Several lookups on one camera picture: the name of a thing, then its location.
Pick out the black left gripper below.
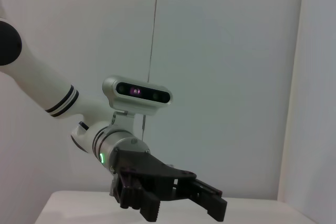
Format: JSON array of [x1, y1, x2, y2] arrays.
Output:
[[110, 148, 228, 222]]

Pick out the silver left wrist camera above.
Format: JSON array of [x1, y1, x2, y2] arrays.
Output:
[[101, 76, 174, 133]]

